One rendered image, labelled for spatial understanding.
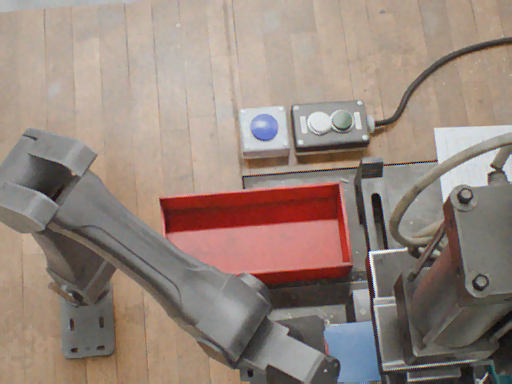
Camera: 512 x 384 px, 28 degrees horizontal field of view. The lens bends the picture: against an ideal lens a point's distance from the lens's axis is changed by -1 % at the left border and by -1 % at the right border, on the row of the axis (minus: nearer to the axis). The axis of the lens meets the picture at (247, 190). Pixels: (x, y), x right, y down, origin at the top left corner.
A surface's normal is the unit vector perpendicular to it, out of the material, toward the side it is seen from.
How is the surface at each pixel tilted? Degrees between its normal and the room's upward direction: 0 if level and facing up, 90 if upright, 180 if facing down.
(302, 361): 21
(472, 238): 0
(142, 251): 26
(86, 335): 0
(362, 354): 4
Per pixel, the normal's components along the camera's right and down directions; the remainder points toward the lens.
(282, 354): -0.28, -0.50
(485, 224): 0.03, -0.35
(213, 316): 0.40, -0.09
